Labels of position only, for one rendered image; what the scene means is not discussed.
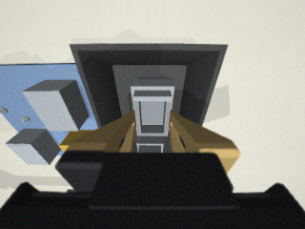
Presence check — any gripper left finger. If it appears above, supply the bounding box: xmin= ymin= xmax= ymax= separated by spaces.
xmin=65 ymin=110 xmax=136 ymax=153

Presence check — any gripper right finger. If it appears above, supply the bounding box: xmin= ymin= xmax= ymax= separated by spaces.
xmin=169 ymin=110 xmax=240 ymax=174

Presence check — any grey metal block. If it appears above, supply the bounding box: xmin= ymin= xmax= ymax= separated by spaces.
xmin=5 ymin=129 xmax=61 ymax=165
xmin=22 ymin=79 xmax=90 ymax=131

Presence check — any yellow block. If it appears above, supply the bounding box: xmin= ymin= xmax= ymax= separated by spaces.
xmin=59 ymin=130 xmax=93 ymax=152

